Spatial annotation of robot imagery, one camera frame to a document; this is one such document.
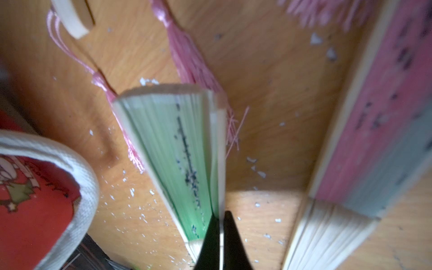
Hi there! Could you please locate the folding fan pink tassel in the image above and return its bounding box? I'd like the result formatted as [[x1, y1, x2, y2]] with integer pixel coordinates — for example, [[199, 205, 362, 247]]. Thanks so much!
[[150, 0, 250, 159]]

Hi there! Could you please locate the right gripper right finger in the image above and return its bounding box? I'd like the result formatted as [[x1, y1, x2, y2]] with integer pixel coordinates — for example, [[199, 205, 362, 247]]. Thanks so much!
[[223, 211, 253, 270]]

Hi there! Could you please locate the green folding fan green tassel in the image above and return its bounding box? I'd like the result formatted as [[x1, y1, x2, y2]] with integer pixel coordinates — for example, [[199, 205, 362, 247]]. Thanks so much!
[[112, 84, 227, 262]]

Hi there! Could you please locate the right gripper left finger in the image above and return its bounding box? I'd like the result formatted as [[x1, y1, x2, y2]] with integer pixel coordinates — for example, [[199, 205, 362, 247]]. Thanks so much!
[[193, 216, 221, 270]]

